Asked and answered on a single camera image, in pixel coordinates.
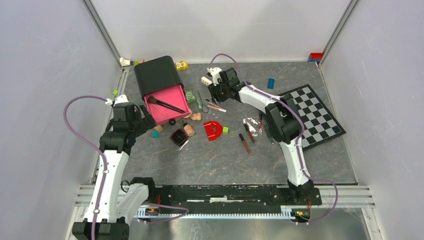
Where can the pink white lip gloss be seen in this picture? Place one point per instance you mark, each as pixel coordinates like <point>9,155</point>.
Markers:
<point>216,108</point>

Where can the dark eyeliner pencil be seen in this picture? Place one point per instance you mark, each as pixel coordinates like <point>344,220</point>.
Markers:
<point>268,134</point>

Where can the foundation bottle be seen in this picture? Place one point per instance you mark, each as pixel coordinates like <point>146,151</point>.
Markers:
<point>188,129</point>

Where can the silver tweezers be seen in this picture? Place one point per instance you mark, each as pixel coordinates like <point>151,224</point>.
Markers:
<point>182,146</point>

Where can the clear plastic wrapper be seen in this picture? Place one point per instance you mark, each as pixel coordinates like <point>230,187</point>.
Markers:
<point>254,125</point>

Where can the red D-shaped toy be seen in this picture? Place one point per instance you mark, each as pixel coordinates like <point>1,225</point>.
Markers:
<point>213,130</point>

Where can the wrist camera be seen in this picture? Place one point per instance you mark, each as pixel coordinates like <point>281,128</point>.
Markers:
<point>214,73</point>
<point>121,99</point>

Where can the blue lego brick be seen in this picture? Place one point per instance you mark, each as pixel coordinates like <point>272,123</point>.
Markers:
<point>271,83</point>

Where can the yellow toy block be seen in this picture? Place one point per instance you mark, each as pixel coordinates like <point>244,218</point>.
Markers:
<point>181,65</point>

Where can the wooden cube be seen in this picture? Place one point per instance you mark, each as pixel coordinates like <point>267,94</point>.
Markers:
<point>158,128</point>

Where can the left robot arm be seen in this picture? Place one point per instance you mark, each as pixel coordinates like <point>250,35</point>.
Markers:
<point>108,218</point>

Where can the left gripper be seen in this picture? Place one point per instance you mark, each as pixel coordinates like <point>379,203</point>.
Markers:
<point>147,122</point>

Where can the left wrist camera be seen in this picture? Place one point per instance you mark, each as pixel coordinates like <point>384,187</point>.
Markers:
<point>121,99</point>

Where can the red blue corner blocks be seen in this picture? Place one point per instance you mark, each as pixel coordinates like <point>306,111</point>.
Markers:
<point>315,57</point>

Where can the black makeup brush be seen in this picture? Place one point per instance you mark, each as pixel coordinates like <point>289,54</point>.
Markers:
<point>153,100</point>

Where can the red lipstick tube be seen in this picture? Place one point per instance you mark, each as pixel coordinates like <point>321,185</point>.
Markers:
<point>247,128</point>

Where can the black compact case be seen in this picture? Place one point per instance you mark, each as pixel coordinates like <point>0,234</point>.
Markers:
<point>179,137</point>

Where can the green number blocks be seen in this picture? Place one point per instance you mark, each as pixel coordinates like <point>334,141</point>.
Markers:
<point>190,96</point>

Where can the white lego brick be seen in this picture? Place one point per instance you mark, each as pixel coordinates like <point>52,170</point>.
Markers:
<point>205,81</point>

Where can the white toy block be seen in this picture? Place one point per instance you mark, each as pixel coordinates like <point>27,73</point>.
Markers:
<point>125,62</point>

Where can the black white chessboard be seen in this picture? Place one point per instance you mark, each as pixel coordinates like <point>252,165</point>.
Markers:
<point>320,124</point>

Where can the black drawer knob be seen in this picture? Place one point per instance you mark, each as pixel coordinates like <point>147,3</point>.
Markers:
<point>172,122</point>

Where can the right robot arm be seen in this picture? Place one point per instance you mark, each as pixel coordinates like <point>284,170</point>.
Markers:
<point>281,115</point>

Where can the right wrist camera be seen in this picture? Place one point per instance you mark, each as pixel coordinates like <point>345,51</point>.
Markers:
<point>214,73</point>

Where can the beige makeup sponge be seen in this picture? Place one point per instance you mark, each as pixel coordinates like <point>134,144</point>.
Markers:
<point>196,116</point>

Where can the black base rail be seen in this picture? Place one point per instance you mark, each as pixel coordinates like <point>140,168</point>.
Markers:
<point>232,199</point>

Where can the brown lip gloss tube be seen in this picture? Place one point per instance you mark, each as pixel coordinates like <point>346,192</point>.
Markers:
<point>244,143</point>

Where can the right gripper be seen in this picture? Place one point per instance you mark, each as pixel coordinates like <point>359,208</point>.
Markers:
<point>215,96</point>

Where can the teal cube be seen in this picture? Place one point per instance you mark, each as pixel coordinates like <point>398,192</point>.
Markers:
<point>155,134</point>

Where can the black pink drawer organizer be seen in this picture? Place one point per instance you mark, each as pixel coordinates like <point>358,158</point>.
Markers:
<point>160,79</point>

